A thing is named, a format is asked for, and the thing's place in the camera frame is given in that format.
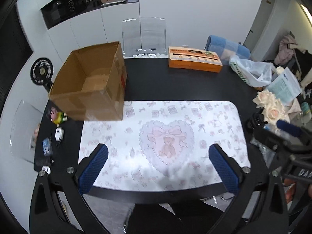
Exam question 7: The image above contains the white printed table mat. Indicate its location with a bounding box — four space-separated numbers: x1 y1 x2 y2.
78 100 252 192

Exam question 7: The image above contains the small blue packet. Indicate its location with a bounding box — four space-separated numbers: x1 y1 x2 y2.
42 137 53 156

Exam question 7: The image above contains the black desk fan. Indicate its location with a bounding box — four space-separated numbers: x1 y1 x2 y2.
30 57 53 91

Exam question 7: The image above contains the brown cardboard box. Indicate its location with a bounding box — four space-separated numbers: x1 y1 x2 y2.
48 41 128 122

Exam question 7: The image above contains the pink jacket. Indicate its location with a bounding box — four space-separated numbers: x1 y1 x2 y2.
274 35 299 65

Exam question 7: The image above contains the cartoon figurine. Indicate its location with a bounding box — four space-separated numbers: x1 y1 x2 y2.
50 107 68 125

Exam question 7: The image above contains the white blue-printed paper packet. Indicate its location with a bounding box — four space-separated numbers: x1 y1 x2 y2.
267 67 302 103

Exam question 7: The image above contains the grey door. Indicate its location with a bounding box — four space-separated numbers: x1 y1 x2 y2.
251 0 276 54

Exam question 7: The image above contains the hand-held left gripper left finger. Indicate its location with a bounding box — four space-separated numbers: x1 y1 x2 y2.
29 143 115 234

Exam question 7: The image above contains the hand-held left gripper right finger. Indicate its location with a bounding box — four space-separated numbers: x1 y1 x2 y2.
207 144 288 234

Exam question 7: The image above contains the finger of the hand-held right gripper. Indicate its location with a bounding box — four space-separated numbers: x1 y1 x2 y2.
253 126 292 154
276 119 303 137

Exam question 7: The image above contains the white plastic bag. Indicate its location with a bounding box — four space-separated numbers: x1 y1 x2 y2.
228 55 277 88

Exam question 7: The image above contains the transparent plastic chair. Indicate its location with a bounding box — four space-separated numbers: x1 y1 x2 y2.
9 100 47 164
121 17 168 58

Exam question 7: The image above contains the blue plaid blanket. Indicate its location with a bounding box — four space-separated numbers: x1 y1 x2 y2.
204 35 252 60

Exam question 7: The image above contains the cream rose bouquet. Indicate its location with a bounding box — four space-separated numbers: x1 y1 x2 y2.
252 89 291 125

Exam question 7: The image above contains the white toy car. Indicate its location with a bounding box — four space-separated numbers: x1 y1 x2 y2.
55 126 65 142

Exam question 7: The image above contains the orange carton box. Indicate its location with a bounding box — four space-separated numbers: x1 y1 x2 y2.
168 46 223 73

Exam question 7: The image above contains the clear plastic packet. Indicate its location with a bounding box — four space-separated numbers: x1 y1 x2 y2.
251 139 276 167

